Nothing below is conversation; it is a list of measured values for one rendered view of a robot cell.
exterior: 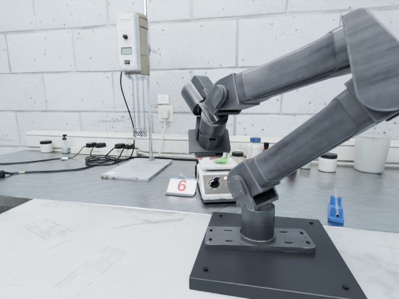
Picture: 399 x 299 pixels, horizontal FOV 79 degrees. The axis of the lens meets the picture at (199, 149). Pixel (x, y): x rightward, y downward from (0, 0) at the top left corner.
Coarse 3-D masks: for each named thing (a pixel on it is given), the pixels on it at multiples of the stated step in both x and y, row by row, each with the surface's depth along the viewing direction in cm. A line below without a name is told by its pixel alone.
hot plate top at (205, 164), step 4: (200, 160) 83; (204, 160) 83; (208, 160) 83; (212, 160) 83; (228, 160) 83; (232, 160) 83; (200, 164) 79; (204, 164) 78; (208, 164) 78; (212, 164) 78; (228, 164) 78; (232, 164) 78; (236, 164) 78; (204, 168) 75; (208, 168) 75; (212, 168) 75; (216, 168) 75; (220, 168) 75; (224, 168) 76; (228, 168) 76
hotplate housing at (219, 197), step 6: (198, 168) 81; (198, 174) 80; (204, 174) 74; (210, 174) 74; (198, 180) 81; (204, 192) 69; (204, 198) 69; (210, 198) 69; (216, 198) 69; (222, 198) 69; (228, 198) 69; (234, 198) 70
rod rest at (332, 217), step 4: (332, 196) 66; (340, 196) 65; (332, 200) 66; (340, 200) 65; (328, 204) 66; (332, 204) 66; (340, 204) 65; (328, 208) 64; (332, 208) 59; (340, 208) 58; (328, 212) 62; (332, 212) 59; (340, 212) 58; (328, 216) 60; (332, 216) 59; (340, 216) 58; (328, 220) 59; (332, 220) 59; (336, 220) 58; (340, 220) 58
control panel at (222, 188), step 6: (216, 174) 74; (222, 174) 75; (204, 180) 72; (222, 180) 73; (204, 186) 71; (222, 186) 71; (210, 192) 69; (216, 192) 69; (222, 192) 69; (228, 192) 69
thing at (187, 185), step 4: (172, 180) 80; (176, 180) 79; (180, 180) 79; (184, 180) 79; (188, 180) 79; (192, 180) 78; (172, 184) 79; (176, 184) 78; (180, 184) 78; (184, 184) 78; (188, 184) 78; (192, 184) 78; (172, 188) 78; (176, 188) 77; (180, 188) 77; (184, 188) 77; (188, 188) 77; (192, 188) 77
